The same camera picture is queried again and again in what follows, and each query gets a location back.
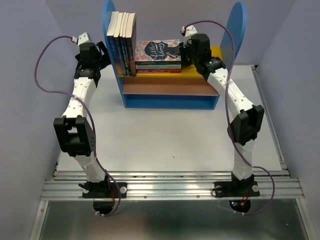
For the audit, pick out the purple Roald Dahl book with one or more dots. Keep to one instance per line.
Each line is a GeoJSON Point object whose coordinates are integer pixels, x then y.
{"type": "Point", "coordinates": [158, 71]}

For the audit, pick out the teal book in stack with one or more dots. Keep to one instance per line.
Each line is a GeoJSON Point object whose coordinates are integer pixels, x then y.
{"type": "Point", "coordinates": [168, 66]}

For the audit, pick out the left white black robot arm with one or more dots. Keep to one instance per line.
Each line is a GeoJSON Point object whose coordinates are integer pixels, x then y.
{"type": "Point", "coordinates": [74, 133]}

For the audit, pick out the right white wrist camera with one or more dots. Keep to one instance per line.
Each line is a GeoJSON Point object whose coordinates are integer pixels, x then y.
{"type": "Point", "coordinates": [187, 32]}

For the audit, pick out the Little Women floral book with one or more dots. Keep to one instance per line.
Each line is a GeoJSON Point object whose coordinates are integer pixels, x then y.
{"type": "Point", "coordinates": [157, 51]}

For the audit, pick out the A Tale of Two Cities book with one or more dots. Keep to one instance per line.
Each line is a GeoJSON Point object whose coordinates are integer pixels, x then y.
{"type": "Point", "coordinates": [132, 42]}

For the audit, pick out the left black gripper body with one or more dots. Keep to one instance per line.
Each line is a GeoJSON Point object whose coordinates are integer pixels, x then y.
{"type": "Point", "coordinates": [98, 61]}

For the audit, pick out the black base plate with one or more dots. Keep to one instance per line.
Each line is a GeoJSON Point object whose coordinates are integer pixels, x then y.
{"type": "Point", "coordinates": [228, 189]}
{"type": "Point", "coordinates": [110, 190]}

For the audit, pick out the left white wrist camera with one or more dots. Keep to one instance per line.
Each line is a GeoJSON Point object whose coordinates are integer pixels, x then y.
{"type": "Point", "coordinates": [81, 39]}

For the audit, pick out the Nineteen Eighty-Four dark book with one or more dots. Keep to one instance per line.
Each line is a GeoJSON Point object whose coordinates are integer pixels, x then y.
{"type": "Point", "coordinates": [117, 42]}

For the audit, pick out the Animal Farm blue book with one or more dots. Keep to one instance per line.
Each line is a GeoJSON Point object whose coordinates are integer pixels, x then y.
{"type": "Point", "coordinates": [122, 29]}

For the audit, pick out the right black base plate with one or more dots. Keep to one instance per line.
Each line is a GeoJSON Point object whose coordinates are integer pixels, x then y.
{"type": "Point", "coordinates": [228, 189]}

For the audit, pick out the aluminium extrusion rail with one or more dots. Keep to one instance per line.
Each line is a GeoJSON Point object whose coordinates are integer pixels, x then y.
{"type": "Point", "coordinates": [159, 186]}

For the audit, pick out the dark green book in stack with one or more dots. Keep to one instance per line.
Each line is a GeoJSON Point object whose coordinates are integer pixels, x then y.
{"type": "Point", "coordinates": [147, 63]}

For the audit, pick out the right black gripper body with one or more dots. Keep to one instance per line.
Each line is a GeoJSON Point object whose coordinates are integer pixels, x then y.
{"type": "Point", "coordinates": [191, 58]}

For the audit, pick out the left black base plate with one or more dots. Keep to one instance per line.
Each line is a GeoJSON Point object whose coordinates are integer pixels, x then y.
{"type": "Point", "coordinates": [110, 190]}

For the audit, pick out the Three Days to See book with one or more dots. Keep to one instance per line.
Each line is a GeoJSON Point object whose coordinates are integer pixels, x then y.
{"type": "Point", "coordinates": [126, 41]}

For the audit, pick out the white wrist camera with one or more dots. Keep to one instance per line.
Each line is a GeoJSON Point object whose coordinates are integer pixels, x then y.
{"type": "Point", "coordinates": [187, 32]}
{"type": "Point", "coordinates": [81, 39]}

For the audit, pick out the blue yellow wooden bookshelf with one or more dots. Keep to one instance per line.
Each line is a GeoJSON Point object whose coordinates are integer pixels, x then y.
{"type": "Point", "coordinates": [187, 89]}

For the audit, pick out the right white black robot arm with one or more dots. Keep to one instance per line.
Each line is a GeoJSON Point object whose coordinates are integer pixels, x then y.
{"type": "Point", "coordinates": [244, 119]}

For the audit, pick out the Jane Eyre blue book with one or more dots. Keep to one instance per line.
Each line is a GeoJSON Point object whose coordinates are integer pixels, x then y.
{"type": "Point", "coordinates": [112, 43]}

